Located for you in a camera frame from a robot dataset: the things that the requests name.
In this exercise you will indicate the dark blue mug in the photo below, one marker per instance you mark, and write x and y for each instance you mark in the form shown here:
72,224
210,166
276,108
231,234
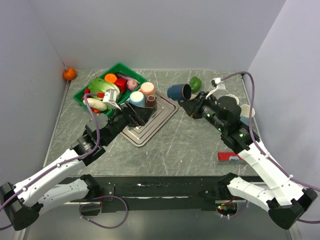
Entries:
179,92

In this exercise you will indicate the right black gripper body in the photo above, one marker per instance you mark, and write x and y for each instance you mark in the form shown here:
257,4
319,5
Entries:
207,108

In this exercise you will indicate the white mug blue text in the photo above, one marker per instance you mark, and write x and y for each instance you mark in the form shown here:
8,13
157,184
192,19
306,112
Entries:
234,97

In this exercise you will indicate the steel tray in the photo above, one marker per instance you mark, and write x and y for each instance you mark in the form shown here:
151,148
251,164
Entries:
140,135

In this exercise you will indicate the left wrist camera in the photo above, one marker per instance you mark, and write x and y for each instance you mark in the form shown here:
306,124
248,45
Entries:
109,98

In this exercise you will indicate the green bell pepper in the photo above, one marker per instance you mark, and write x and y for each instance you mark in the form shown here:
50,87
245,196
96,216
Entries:
195,84

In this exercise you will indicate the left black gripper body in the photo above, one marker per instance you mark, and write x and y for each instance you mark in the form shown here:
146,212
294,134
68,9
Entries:
121,119

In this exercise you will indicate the toy orange carrot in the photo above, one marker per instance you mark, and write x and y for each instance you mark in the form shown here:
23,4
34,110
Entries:
110,78

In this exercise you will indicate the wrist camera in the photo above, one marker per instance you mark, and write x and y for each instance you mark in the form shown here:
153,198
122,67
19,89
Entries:
109,98
218,85

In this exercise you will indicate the pink mug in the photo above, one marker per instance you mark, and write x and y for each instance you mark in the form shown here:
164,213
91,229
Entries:
147,89

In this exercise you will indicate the cream mug black handle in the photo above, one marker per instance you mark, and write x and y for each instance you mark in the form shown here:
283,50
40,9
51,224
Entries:
193,96

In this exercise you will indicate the toy red pepper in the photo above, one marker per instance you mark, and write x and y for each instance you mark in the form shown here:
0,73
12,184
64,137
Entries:
121,83

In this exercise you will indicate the toy purple eggplant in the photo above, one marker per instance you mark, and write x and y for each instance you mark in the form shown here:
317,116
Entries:
120,75

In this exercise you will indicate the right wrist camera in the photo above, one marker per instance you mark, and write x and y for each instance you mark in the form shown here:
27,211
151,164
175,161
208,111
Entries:
218,85

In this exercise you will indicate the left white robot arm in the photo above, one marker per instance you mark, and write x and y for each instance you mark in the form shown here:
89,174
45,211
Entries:
26,200

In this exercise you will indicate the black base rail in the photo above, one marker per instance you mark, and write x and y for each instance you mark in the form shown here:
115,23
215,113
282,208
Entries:
148,193

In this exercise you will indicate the toy pink onion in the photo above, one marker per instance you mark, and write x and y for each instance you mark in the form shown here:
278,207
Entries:
132,84

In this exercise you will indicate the small orange pumpkin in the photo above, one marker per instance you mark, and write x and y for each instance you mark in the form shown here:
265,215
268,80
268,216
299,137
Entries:
69,74

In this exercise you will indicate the toy white radish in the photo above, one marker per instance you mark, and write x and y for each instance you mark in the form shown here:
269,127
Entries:
97,104

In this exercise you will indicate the light blue faceted mug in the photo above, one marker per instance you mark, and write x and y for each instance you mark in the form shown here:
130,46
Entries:
245,113

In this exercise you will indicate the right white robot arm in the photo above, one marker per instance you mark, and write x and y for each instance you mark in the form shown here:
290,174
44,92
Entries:
284,200

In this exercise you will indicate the toy red chili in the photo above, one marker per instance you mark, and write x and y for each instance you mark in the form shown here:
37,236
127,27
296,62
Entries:
86,93

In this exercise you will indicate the maroon mug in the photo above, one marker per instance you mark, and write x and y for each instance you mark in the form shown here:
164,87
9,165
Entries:
151,101

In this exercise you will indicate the toy cabbage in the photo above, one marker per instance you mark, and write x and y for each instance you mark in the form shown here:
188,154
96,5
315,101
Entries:
99,85

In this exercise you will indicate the light blue white-bottom mug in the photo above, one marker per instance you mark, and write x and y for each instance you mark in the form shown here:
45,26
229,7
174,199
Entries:
137,98

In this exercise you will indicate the red box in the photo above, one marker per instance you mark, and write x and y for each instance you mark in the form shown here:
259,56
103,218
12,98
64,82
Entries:
229,158

